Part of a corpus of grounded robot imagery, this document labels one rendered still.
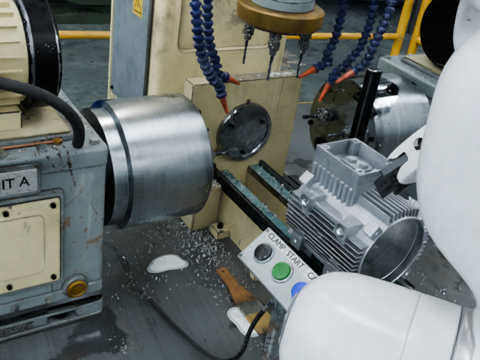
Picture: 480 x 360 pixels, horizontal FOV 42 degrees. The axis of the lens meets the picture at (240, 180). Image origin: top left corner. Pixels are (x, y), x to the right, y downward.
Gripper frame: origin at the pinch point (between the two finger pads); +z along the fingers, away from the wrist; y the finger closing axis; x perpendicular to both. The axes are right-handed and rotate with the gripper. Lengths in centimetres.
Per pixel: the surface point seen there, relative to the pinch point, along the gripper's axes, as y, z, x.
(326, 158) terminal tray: 0.8, 12.3, 12.1
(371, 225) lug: -0.4, 8.5, -3.4
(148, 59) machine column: -12, 37, 57
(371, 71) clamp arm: 18.0, 7.8, 27.4
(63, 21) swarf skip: 89, 320, 324
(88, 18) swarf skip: 110, 318, 324
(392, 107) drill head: 33.0, 20.3, 25.7
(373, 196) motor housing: 4.2, 9.6, 2.0
